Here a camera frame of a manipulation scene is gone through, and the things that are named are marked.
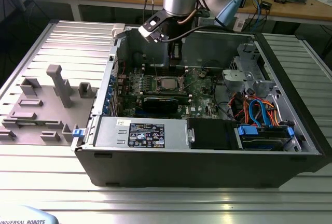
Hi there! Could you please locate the metal locking lever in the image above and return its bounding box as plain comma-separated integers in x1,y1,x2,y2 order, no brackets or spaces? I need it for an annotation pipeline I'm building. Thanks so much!
152,57,160,91

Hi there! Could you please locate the metal socket cover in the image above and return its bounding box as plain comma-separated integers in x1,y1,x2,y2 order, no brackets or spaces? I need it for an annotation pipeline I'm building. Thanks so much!
181,69,201,91

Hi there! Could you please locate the silver CPU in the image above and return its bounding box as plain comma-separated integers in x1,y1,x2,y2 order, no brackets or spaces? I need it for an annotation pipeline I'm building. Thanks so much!
159,77,180,90

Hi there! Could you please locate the CPU socket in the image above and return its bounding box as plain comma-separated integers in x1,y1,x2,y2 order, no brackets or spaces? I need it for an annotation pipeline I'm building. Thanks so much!
154,75,186,94

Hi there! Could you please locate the black drive bay cover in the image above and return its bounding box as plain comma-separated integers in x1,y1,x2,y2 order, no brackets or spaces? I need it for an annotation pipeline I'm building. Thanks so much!
186,117,237,151

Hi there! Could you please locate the green motherboard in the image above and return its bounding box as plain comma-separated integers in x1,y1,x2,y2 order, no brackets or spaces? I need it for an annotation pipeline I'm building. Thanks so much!
114,67,221,120

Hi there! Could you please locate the black graphics card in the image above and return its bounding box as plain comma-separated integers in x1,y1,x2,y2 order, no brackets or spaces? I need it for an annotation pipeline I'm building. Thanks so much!
134,95,180,115

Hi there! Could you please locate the grey power supply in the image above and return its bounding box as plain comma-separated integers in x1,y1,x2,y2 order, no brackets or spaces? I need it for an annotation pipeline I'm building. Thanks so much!
94,116,189,151

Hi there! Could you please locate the hard disk in blue carrier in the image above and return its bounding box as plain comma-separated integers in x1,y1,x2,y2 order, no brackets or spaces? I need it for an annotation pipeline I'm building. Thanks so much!
234,124,296,152

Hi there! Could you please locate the wooden desk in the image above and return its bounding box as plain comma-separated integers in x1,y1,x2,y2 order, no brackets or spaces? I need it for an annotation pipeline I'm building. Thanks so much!
0,0,332,25

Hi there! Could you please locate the black PC case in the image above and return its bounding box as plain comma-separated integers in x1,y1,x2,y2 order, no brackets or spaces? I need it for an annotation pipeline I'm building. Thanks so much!
71,23,332,190

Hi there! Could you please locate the grey parts rack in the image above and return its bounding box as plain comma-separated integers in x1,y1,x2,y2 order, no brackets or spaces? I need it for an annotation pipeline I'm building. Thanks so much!
0,64,101,147

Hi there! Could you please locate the green RAM stick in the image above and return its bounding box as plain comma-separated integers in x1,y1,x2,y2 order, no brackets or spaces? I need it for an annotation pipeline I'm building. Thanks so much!
16,121,47,127

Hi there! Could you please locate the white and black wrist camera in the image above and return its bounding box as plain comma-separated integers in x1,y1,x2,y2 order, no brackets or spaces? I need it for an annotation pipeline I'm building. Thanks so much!
138,13,167,44

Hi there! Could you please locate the black camera cable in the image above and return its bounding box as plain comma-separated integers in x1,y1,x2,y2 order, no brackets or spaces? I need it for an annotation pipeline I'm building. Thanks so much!
160,25,222,44

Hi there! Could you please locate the silver drive bay bracket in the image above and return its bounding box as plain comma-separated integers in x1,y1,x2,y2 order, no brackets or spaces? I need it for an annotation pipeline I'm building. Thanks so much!
222,55,283,105

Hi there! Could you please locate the blue SATA cable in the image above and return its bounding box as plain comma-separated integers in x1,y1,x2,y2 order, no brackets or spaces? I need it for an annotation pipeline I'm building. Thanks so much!
248,99,271,129

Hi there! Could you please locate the orange SATA cable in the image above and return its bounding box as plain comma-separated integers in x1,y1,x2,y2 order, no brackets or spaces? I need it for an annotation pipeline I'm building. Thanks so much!
260,101,281,127

